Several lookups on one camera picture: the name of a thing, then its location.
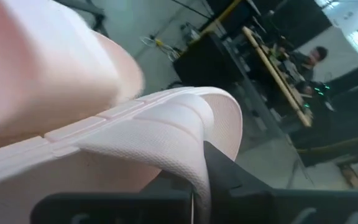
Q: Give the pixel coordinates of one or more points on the wooden edged long table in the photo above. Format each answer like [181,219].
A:
[278,78]

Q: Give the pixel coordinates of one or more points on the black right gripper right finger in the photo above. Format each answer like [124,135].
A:
[222,180]

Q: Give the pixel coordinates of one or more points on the pink slide sandal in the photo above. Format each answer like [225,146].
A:
[42,62]
[154,137]

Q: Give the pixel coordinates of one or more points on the person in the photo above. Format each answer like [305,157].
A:
[309,63]

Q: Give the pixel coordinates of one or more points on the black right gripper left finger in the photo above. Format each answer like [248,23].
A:
[169,185]

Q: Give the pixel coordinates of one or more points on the black floor box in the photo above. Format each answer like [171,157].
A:
[207,62]

